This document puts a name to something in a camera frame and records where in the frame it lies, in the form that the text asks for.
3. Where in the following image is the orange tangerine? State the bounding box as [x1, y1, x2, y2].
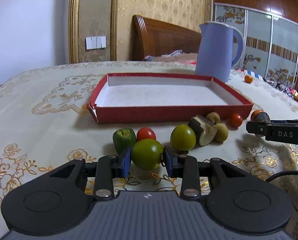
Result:
[250, 110, 262, 121]

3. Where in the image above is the dark sugarcane piece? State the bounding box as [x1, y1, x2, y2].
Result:
[253, 112, 271, 123]

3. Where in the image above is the red cherry tomato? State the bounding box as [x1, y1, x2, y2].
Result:
[137, 127, 156, 141]
[229, 113, 243, 129]

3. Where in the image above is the green cucumber chunk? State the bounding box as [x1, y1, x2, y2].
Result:
[113, 128, 137, 154]

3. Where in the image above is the brown longan fruit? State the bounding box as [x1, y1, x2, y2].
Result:
[205, 112, 221, 125]
[213, 123, 229, 143]

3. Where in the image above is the green tomato with stem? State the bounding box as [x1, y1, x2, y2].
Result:
[131, 139, 163, 171]

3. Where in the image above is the striped colourful cloth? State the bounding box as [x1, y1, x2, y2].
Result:
[231, 68, 298, 103]

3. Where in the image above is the small orange kumquat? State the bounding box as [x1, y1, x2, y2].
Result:
[244, 75, 253, 83]

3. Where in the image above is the red shallow cardboard tray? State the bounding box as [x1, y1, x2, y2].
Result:
[87, 73, 253, 124]

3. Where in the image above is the blue plastic pitcher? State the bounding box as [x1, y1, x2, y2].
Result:
[195, 21, 245, 83]

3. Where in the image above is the sliding door wardrobe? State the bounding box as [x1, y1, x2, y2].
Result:
[213, 0, 298, 89]

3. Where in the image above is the bedding on bed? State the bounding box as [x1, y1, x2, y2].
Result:
[144, 50, 198, 64]

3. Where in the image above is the wooden bed headboard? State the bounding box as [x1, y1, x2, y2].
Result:
[131, 15, 201, 61]

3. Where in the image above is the black cable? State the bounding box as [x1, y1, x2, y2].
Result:
[265, 170, 298, 183]

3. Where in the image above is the white wall switch panel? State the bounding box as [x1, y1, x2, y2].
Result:
[85, 36, 107, 50]

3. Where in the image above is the gold wall trim frame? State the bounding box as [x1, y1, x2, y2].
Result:
[68, 0, 118, 63]

